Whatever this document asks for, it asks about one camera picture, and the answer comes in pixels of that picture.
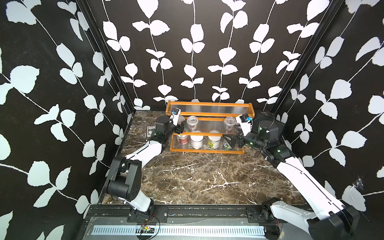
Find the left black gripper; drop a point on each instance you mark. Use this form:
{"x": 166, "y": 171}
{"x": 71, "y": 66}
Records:
{"x": 179, "y": 129}

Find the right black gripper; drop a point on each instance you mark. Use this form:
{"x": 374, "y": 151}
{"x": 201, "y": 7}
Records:
{"x": 241, "y": 138}

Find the clear seed jar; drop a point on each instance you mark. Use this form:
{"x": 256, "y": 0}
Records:
{"x": 181, "y": 120}
{"x": 192, "y": 122}
{"x": 229, "y": 123}

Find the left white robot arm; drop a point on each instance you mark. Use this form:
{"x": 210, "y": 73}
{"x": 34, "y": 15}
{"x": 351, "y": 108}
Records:
{"x": 125, "y": 175}

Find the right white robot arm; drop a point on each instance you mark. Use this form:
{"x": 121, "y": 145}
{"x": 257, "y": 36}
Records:
{"x": 329, "y": 218}

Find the red tomato seed jar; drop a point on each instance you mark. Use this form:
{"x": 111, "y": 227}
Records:
{"x": 183, "y": 139}

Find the multicolour label seed jar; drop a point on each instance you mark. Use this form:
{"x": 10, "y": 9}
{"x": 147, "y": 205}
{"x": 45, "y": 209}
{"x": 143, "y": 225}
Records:
{"x": 227, "y": 146}

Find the white label seed jar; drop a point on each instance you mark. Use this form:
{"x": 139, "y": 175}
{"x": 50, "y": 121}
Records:
{"x": 197, "y": 142}

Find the green label seed jar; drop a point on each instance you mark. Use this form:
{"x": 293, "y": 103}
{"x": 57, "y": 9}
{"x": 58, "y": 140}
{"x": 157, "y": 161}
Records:
{"x": 213, "y": 142}

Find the orange wooden glass shelf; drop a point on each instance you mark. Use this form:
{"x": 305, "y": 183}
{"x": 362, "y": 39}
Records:
{"x": 211, "y": 123}

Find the small green circuit board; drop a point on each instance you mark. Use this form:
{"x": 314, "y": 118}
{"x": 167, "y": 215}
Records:
{"x": 146, "y": 229}

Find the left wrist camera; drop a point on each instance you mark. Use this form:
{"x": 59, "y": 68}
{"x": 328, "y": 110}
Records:
{"x": 175, "y": 113}

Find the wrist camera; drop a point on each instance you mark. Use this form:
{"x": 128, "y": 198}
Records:
{"x": 246, "y": 123}
{"x": 175, "y": 113}

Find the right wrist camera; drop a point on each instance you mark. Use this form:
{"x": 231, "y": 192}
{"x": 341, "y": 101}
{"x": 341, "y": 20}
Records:
{"x": 246, "y": 123}

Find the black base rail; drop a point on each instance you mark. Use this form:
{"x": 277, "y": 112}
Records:
{"x": 164, "y": 213}

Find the white slotted cable duct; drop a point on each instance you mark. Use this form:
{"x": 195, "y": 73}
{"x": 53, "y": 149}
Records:
{"x": 190, "y": 231}

